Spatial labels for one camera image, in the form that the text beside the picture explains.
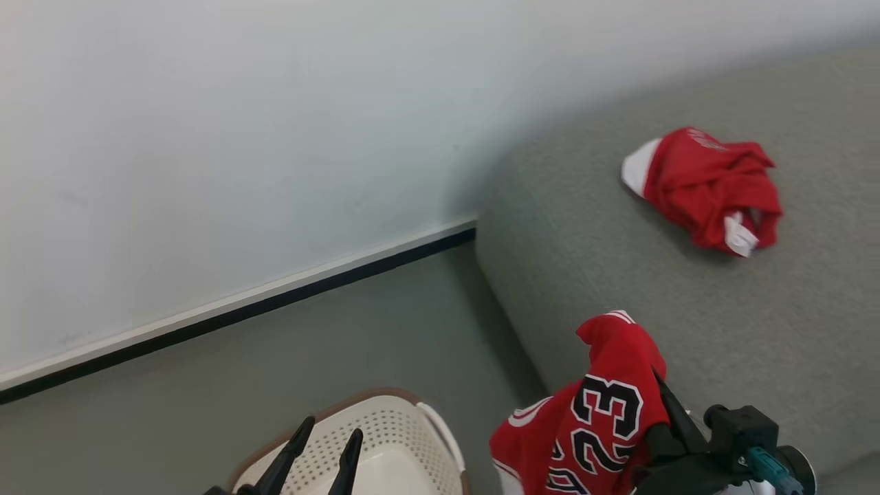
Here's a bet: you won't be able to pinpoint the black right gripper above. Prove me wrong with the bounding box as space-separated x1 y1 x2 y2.
629 368 757 495

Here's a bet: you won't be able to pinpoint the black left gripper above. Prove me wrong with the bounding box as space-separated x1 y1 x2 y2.
203 416 364 495

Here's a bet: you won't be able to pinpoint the red Bulls 23 jersey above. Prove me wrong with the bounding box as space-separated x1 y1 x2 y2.
489 310 671 495

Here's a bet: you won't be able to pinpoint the red shorts with white trim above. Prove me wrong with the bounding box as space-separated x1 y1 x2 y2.
621 126 784 259

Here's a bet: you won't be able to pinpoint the grey fabric sofa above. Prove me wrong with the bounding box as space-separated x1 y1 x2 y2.
474 41 880 495

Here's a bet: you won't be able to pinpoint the cream perforated laundry basket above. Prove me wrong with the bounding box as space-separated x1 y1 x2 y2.
227 388 472 495

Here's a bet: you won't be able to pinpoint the black and white baseboard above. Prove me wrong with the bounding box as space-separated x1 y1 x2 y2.
0 219 477 405

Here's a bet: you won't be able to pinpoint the teal cable connector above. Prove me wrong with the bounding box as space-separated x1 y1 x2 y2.
747 447 804 495

